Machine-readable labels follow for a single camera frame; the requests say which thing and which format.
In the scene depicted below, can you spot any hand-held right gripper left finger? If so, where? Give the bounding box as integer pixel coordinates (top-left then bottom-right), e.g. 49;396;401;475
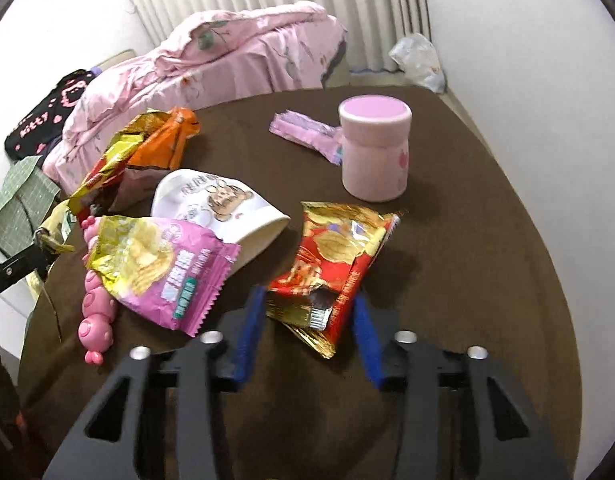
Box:
42;285;268;480

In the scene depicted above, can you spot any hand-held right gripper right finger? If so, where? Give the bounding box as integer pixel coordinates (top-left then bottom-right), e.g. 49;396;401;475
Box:
351;294;571;480

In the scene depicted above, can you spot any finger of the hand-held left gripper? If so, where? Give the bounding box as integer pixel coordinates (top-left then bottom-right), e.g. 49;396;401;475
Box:
0;240;53;303

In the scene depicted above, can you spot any red potato chip bag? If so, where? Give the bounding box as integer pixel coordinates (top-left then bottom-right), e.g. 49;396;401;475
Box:
266;201;408;359

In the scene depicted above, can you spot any pink potato chip bag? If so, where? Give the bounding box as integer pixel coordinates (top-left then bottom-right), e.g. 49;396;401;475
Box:
94;215;242;338

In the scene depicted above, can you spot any yellow and red snack bag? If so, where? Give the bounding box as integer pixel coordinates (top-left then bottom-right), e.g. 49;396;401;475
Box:
67;112;173;216

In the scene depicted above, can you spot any orange snack bag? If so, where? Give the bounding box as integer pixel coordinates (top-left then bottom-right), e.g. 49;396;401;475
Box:
127;106;200;171

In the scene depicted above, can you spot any green checked cloth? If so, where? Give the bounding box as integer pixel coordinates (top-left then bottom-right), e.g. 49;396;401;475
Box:
0;155;60;261

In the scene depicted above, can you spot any pink caterpillar toy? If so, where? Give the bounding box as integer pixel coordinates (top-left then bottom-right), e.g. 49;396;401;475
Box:
77;215;119;365

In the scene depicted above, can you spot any white bear print snack bag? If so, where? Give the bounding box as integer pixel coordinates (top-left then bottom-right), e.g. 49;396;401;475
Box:
151;169;291;276

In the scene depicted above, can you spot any pink purple wrapper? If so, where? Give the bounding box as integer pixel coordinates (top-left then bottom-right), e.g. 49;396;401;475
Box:
268;110;345;166

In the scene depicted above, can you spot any beige board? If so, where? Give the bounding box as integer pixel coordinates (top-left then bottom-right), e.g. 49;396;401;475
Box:
94;49;138;73

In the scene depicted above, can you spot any pink floral bed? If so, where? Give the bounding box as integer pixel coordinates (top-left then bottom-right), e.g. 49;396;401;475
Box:
42;1;348;196

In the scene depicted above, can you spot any clear plastic bag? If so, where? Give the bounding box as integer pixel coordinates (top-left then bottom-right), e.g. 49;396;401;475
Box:
389;33;445;95

